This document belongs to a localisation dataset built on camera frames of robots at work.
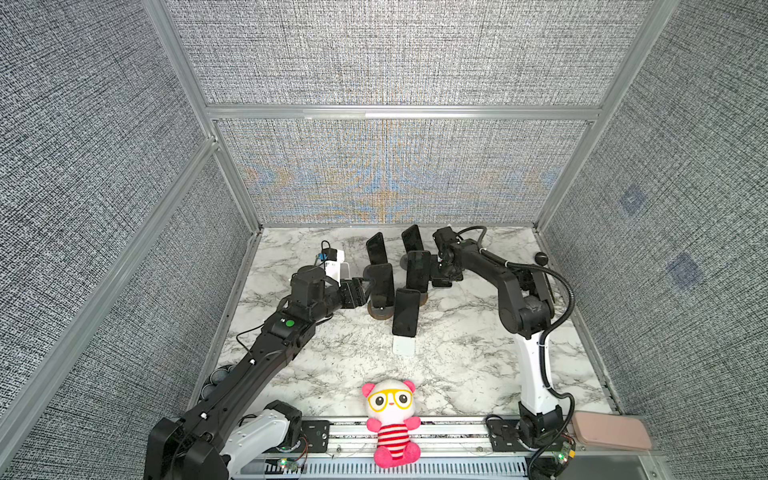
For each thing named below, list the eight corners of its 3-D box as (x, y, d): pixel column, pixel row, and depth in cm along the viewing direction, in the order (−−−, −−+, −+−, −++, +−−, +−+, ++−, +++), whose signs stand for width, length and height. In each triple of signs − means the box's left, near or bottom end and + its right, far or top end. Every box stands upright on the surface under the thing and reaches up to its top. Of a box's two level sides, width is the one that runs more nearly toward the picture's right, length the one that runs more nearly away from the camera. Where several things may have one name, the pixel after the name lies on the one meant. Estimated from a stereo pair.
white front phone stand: (392, 356, 89) (393, 350, 85) (392, 342, 91) (392, 336, 88) (415, 356, 89) (416, 350, 85) (414, 342, 91) (415, 336, 88)
